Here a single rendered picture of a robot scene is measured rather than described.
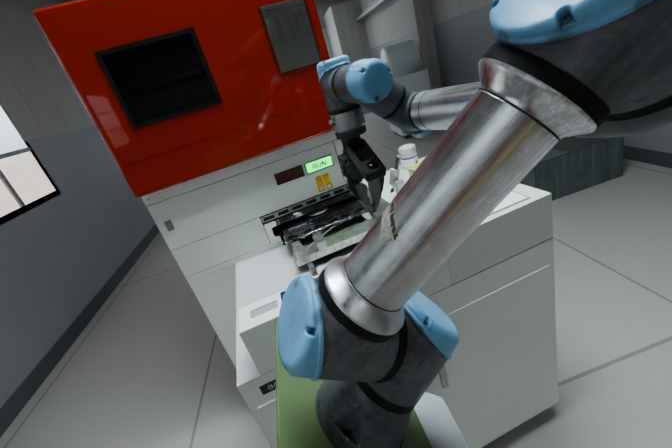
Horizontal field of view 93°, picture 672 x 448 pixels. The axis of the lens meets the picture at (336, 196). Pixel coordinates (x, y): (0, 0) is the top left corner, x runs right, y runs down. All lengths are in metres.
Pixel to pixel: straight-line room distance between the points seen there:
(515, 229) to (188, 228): 1.13
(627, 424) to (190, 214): 1.78
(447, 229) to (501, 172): 0.07
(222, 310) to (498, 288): 1.09
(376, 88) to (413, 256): 0.35
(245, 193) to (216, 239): 0.22
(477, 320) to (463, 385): 0.24
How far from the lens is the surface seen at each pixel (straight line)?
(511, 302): 1.15
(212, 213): 1.35
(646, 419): 1.80
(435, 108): 0.60
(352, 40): 9.36
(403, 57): 5.63
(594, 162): 3.26
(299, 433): 0.56
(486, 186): 0.32
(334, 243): 1.16
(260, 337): 0.84
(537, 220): 1.07
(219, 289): 1.50
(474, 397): 1.32
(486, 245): 0.98
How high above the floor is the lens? 1.44
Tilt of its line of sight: 21 degrees down
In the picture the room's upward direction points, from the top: 17 degrees counter-clockwise
